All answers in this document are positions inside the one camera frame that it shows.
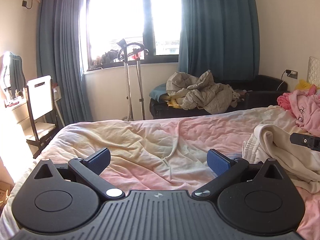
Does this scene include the pink fluffy robe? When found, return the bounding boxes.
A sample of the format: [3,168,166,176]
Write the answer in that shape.
[277,85,320,137]

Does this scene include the clothes hanging on rack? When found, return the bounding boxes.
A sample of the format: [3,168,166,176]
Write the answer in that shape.
[1,51,26,101]

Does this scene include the white wooden chair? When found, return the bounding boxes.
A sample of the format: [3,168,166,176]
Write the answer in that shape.
[24,75,59,158]

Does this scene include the yellow item on sofa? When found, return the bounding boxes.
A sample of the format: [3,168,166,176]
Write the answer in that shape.
[164,99,182,109]

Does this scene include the beige quilted jacket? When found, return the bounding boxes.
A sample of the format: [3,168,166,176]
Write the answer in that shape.
[162,70,240,114]

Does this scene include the teal curtain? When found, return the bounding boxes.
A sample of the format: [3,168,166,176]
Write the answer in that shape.
[36,0,92,125]
[178,0,260,81]

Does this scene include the cream quilted headboard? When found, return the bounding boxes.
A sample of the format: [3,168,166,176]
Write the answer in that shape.
[307,56,320,87]

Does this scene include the teal left curtain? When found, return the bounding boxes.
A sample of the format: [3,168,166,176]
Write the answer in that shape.
[36,0,92,125]

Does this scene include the silver garment steamer stand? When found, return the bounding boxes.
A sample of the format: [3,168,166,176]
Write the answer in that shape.
[117,38,150,122]

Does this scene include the wall power outlet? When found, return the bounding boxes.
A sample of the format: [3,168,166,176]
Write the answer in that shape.
[285,69,298,79]

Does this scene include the pastel pink yellow bed sheet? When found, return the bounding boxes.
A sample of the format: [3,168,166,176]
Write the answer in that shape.
[0,106,320,240]

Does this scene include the dark framed window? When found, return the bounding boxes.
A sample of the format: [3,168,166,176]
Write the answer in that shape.
[87,0,182,69]

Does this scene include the black leather sofa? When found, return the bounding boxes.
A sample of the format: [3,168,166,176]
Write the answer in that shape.
[149,75,288,119]

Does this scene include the cream white zip hoodie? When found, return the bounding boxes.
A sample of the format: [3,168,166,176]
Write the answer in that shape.
[242,124,319,193]

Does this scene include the teal right curtain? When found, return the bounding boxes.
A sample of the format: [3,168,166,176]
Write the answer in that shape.
[178,0,260,81]

